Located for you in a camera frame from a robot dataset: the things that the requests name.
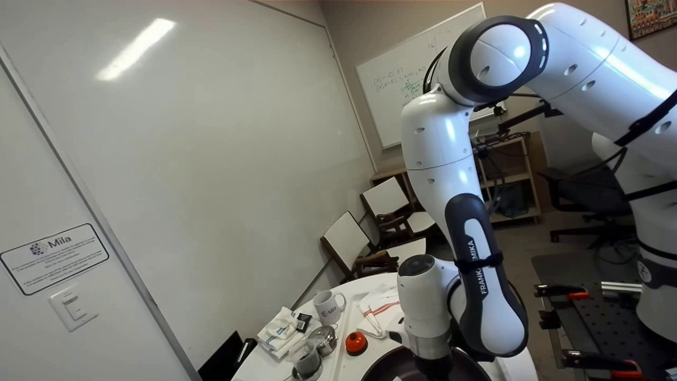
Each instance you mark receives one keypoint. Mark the white mug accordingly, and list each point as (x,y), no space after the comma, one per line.
(328,305)

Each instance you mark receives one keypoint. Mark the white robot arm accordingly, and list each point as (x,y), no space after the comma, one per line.
(589,72)

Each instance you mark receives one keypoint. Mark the orange-handled clamp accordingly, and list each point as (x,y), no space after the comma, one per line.
(619,370)

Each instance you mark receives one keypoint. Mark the wooden shelf unit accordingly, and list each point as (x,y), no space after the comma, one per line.
(506,179)

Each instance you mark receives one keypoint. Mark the small orange round object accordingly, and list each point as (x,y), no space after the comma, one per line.
(357,343)

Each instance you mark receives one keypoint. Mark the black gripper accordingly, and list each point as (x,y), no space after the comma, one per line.
(436,370)

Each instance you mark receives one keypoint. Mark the black office chair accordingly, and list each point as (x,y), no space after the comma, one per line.
(595,191)

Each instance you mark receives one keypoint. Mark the wall light switch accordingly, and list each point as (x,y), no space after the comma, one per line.
(70,307)

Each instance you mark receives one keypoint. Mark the black frying pan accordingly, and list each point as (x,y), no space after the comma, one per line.
(399,365)

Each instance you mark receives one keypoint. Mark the large wall whiteboard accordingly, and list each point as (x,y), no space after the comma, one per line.
(395,78)

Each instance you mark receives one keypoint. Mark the wall sign placard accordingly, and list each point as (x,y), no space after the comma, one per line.
(48,261)

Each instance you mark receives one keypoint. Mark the metal round tin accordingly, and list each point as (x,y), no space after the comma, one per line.
(324,340)

